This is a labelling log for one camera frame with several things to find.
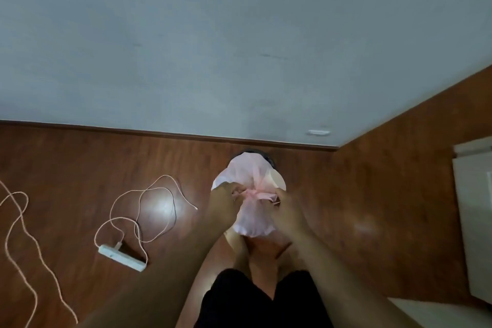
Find person's right hand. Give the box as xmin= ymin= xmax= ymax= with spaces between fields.
xmin=268 ymin=188 xmax=309 ymax=238

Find person's left hand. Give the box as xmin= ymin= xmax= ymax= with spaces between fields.
xmin=207 ymin=182 xmax=249 ymax=231

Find pink plastic bag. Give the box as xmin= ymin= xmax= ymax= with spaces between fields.
xmin=210 ymin=151 xmax=286 ymax=238

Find person's left forearm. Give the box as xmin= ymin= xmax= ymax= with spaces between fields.
xmin=76 ymin=222 xmax=231 ymax=328

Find person's right forearm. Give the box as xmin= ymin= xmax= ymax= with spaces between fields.
xmin=289 ymin=226 xmax=424 ymax=328

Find black rimmed waste bin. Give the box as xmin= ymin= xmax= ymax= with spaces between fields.
xmin=231 ymin=149 xmax=287 ymax=191

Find person's right leg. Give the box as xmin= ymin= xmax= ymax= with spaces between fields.
xmin=250 ymin=237 xmax=308 ymax=299

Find person's leg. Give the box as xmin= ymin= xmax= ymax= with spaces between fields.
xmin=184 ymin=226 xmax=252 ymax=328
xmin=250 ymin=237 xmax=308 ymax=299

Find person's left leg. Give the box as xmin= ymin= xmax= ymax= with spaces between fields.
xmin=184 ymin=226 xmax=252 ymax=328

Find brown wooden baseboard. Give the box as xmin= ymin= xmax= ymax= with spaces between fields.
xmin=0 ymin=120 xmax=340 ymax=152

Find black shorts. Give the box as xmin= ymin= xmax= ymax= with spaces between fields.
xmin=193 ymin=268 xmax=334 ymax=328

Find white power strip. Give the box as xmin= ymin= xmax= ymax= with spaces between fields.
xmin=98 ymin=244 xmax=148 ymax=273

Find white furniture top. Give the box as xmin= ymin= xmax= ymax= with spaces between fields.
xmin=386 ymin=297 xmax=492 ymax=328

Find thin pink charging cable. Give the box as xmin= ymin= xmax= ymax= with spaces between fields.
xmin=94 ymin=175 xmax=199 ymax=263

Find pink power strip cord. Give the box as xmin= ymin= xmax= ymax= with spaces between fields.
xmin=0 ymin=180 xmax=79 ymax=325

